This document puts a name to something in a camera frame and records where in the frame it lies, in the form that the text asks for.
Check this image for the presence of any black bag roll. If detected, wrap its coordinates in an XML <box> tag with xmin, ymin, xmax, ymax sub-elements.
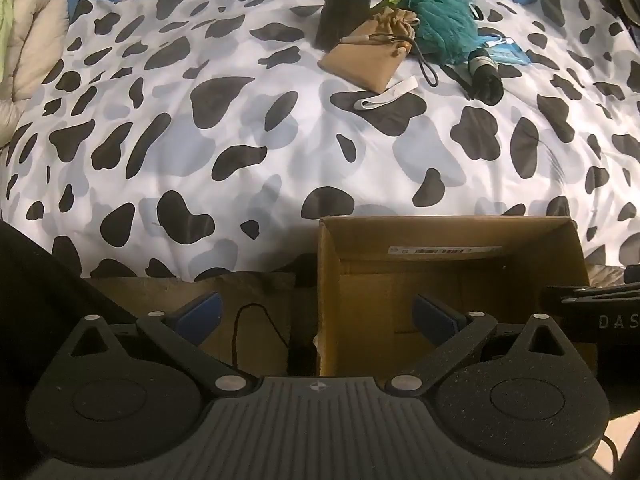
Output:
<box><xmin>468</xmin><ymin>48</ymin><xmax>504</xmax><ymax>106</ymax></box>

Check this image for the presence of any white elastic band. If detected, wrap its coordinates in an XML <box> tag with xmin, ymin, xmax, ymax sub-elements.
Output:
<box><xmin>354</xmin><ymin>76</ymin><xmax>418</xmax><ymax>112</ymax></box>

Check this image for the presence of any blue tissue packet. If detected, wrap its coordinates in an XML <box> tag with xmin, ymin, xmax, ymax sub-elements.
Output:
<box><xmin>478</xmin><ymin>34</ymin><xmax>530</xmax><ymax>66</ymax></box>

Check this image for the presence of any tan drawstring pouch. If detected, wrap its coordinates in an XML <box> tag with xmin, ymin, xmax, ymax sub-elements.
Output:
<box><xmin>318</xmin><ymin>6</ymin><xmax>420</xmax><ymax>94</ymax></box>

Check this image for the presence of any teal mesh bath loofah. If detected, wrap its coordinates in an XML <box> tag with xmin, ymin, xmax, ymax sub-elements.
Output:
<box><xmin>400</xmin><ymin>0</ymin><xmax>478</xmax><ymax>64</ymax></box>

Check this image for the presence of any black foam block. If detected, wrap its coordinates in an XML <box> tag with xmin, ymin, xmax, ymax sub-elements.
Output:
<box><xmin>314</xmin><ymin>0</ymin><xmax>371</xmax><ymax>52</ymax></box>

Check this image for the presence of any cardboard box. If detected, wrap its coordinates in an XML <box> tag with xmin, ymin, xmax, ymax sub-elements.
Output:
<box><xmin>318</xmin><ymin>216</ymin><xmax>589</xmax><ymax>380</ymax></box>

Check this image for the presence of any cow print blanket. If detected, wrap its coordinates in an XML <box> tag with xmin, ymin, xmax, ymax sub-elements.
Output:
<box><xmin>1</xmin><ymin>0</ymin><xmax>639</xmax><ymax>281</ymax></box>

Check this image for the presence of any beige quilted blanket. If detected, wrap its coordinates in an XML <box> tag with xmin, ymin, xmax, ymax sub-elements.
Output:
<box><xmin>1</xmin><ymin>0</ymin><xmax>68</xmax><ymax>145</ymax></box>

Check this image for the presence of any black cord loop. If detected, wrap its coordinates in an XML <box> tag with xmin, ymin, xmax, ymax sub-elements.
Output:
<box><xmin>366</xmin><ymin>31</ymin><xmax>441</xmax><ymax>88</ymax></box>

